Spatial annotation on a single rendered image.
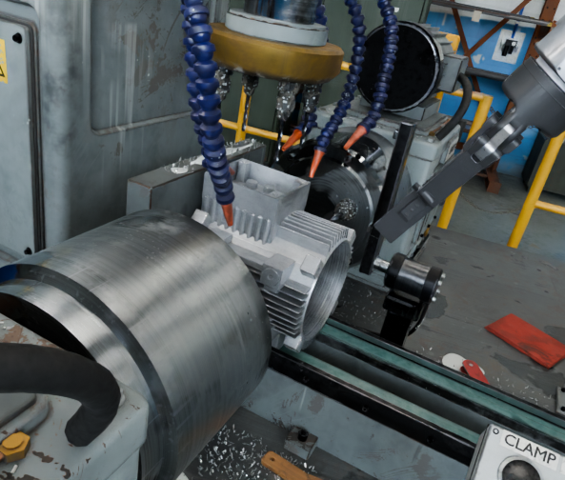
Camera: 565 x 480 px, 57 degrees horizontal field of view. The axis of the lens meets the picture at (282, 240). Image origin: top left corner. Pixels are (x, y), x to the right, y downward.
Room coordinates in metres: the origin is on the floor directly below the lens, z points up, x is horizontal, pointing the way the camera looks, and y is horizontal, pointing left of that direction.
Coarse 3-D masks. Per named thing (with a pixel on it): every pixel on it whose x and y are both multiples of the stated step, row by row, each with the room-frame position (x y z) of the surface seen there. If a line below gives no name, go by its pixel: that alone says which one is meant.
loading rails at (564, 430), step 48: (336, 336) 0.68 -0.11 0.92; (288, 384) 0.59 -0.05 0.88; (336, 384) 0.56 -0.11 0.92; (384, 384) 0.64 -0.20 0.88; (432, 384) 0.61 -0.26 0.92; (480, 384) 0.62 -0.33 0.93; (336, 432) 0.55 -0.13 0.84; (384, 432) 0.53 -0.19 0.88; (432, 432) 0.51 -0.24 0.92; (480, 432) 0.58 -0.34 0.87; (528, 432) 0.56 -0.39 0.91
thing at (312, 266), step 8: (192, 216) 0.66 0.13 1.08; (200, 216) 0.66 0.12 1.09; (208, 216) 0.66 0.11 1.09; (208, 224) 0.67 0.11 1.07; (352, 232) 0.70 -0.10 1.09; (352, 240) 0.70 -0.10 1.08; (312, 256) 0.60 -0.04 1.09; (304, 264) 0.59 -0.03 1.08; (312, 264) 0.59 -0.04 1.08; (320, 264) 0.59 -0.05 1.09; (304, 272) 0.59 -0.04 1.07; (312, 272) 0.58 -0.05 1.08; (336, 304) 0.71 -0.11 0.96; (288, 336) 0.59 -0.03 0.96; (288, 344) 0.58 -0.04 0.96; (296, 344) 0.58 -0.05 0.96
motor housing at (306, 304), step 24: (288, 216) 0.67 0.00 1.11; (312, 216) 0.69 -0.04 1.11; (240, 240) 0.64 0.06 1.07; (288, 240) 0.64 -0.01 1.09; (312, 240) 0.63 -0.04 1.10; (336, 240) 0.64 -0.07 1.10; (336, 264) 0.72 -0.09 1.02; (288, 288) 0.59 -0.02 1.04; (312, 288) 0.59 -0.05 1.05; (336, 288) 0.71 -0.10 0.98; (288, 312) 0.57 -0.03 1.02; (312, 312) 0.69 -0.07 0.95; (312, 336) 0.63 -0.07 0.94
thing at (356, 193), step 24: (312, 144) 0.90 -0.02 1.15; (336, 144) 0.89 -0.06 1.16; (360, 144) 0.93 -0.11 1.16; (384, 144) 0.99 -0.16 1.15; (288, 168) 0.92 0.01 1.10; (336, 168) 0.88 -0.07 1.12; (360, 168) 0.87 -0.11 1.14; (384, 168) 0.90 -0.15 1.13; (312, 192) 0.89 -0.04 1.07; (336, 192) 0.88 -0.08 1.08; (360, 192) 0.86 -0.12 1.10; (408, 192) 0.97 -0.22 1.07; (336, 216) 0.81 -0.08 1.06; (360, 216) 0.86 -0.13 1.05; (360, 240) 0.85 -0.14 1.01; (384, 240) 0.88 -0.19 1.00
